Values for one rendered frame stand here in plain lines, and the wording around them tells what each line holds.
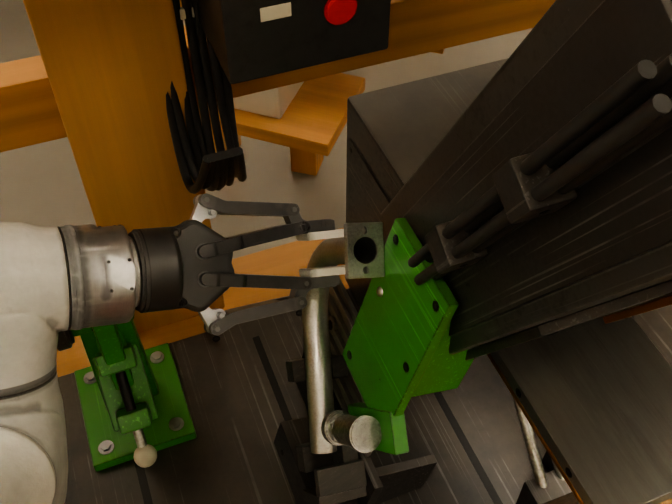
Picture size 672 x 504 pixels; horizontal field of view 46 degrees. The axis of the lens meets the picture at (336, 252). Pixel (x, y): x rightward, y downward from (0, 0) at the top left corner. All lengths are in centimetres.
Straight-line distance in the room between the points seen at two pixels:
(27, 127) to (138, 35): 22
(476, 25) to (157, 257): 63
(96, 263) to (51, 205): 206
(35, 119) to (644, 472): 77
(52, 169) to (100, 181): 190
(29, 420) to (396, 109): 52
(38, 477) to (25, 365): 9
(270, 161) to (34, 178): 79
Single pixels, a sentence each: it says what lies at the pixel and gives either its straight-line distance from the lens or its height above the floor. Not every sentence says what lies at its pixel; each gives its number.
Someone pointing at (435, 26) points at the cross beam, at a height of 123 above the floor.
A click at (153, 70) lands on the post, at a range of 89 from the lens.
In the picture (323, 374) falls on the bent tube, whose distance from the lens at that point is 91.
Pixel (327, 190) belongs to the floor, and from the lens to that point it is 263.
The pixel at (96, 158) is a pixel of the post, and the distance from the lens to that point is 95.
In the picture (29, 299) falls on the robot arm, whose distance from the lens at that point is 67.
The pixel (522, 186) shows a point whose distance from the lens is 48.
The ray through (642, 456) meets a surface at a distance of 83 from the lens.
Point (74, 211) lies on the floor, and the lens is 269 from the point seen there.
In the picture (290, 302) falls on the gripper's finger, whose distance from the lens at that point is 76.
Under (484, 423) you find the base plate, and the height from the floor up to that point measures 90.
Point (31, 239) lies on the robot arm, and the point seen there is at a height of 135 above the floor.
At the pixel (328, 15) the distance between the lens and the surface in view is 78.
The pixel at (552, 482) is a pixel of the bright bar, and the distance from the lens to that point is 93.
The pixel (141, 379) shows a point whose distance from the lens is 100.
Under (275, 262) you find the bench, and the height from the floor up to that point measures 88.
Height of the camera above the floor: 182
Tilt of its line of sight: 48 degrees down
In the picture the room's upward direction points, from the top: straight up
